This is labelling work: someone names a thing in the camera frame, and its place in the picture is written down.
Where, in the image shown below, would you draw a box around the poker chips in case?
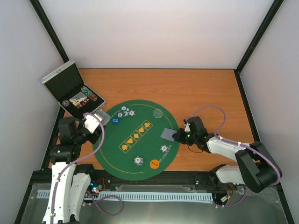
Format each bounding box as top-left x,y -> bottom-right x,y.
81,86 -> 98,101

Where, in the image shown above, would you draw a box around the aluminium poker case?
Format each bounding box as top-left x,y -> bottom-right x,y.
41,60 -> 106,119

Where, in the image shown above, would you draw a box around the light blue slotted cable duct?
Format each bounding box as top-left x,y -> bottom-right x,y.
37,189 -> 214,203

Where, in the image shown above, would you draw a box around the round green poker mat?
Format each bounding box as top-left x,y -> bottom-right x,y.
93,99 -> 180,181

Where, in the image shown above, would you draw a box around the blue small blind button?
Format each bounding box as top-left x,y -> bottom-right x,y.
111,117 -> 120,125

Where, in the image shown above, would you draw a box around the deck of playing cards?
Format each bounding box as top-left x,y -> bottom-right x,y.
94,109 -> 111,126

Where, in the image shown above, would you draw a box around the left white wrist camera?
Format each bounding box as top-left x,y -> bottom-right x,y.
83,113 -> 103,134

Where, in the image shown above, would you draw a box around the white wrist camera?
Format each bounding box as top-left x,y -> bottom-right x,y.
83,113 -> 103,134
184,119 -> 191,133

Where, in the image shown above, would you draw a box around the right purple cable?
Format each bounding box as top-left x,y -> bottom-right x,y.
185,105 -> 282,208

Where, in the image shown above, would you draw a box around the dealt blue-backed playing card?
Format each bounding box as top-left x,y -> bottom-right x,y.
161,128 -> 177,142

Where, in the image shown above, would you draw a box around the orange big blind button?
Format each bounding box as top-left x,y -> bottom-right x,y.
149,159 -> 160,169

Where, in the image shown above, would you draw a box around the clear round dealer button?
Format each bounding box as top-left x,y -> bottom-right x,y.
153,108 -> 164,119

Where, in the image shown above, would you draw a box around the red dice row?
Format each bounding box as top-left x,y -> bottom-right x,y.
76,99 -> 90,109

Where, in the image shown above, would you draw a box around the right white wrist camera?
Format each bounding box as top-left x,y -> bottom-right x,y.
184,119 -> 191,133

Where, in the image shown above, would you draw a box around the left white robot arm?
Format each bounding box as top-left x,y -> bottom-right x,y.
42,113 -> 105,224

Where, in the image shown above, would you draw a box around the boxed card deck in case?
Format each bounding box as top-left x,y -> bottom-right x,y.
69,92 -> 87,106

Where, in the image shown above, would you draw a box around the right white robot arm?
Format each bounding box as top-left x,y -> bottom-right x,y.
173,117 -> 282,193

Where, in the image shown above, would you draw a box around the white blue chip stack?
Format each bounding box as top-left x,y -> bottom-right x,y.
160,145 -> 169,153
134,156 -> 143,166

